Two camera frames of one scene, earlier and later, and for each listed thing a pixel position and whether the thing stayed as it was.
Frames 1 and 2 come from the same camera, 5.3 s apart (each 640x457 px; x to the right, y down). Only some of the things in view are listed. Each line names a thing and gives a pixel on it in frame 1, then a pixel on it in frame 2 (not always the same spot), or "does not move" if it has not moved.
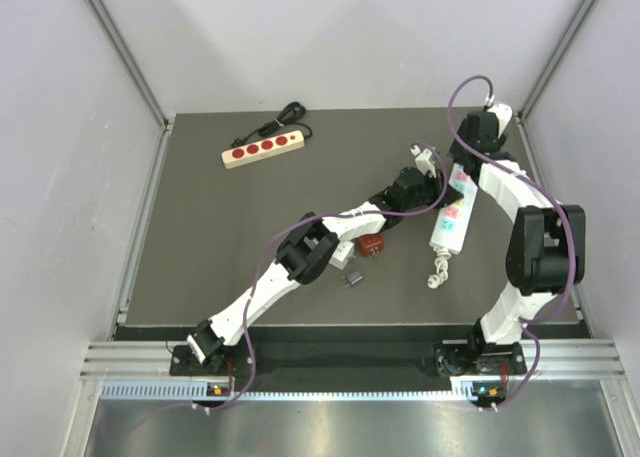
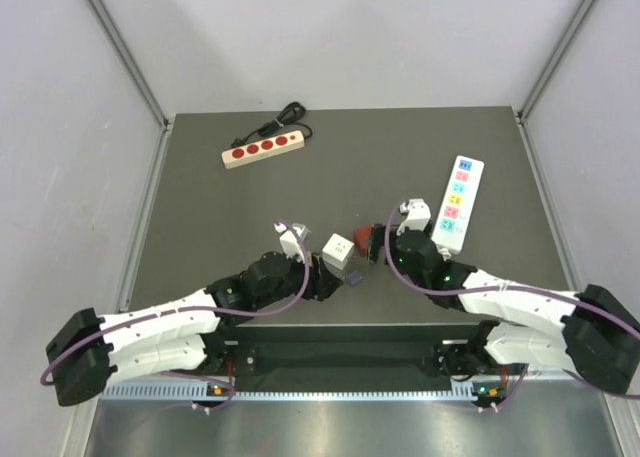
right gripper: (456, 150) to (376, 242)
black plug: (352, 278) does not move
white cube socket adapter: (344, 251) does not move
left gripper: (437, 185) to (323, 282)
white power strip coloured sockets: (450, 229) does not move
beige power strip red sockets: (250, 152) does not move
